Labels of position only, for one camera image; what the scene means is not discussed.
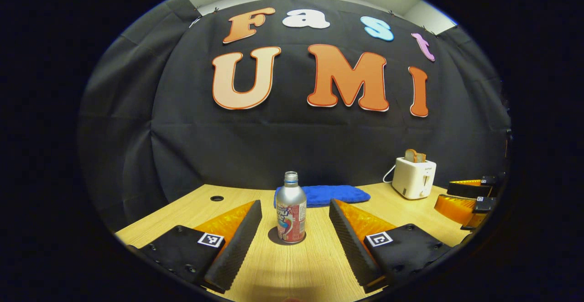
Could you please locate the black backdrop cloth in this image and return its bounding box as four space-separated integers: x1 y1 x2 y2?
78 0 511 232

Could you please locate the dark round coaster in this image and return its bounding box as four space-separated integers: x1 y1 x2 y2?
268 227 307 246

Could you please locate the blue folded cloth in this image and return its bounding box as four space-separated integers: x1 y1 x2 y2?
274 185 371 208

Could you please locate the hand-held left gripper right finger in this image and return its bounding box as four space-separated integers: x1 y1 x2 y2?
328 198 452 293

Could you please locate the white toaster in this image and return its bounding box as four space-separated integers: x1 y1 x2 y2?
391 157 437 200

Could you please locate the silver water bottle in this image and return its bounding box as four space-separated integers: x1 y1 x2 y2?
275 171 307 244

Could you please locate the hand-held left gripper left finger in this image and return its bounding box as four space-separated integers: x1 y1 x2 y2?
128 199 263 293

